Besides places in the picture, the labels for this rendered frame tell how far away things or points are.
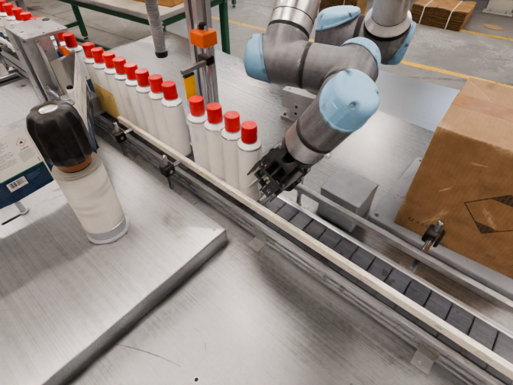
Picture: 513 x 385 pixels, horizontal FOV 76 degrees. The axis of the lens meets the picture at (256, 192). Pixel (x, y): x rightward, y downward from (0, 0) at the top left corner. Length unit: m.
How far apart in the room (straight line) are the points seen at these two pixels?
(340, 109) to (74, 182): 0.46
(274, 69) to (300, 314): 0.45
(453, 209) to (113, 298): 0.68
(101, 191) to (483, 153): 0.69
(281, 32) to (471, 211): 0.49
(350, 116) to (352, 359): 0.43
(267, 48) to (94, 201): 0.42
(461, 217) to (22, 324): 0.85
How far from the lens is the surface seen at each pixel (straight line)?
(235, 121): 0.69
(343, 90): 0.45
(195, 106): 0.75
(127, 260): 0.73
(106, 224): 0.74
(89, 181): 0.66
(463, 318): 0.73
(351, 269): 0.66
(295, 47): 0.58
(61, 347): 0.69
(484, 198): 0.74
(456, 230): 0.81
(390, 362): 0.69
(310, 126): 0.50
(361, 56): 0.56
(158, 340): 0.69
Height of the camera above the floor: 1.45
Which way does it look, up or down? 45 degrees down
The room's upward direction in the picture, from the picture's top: straight up
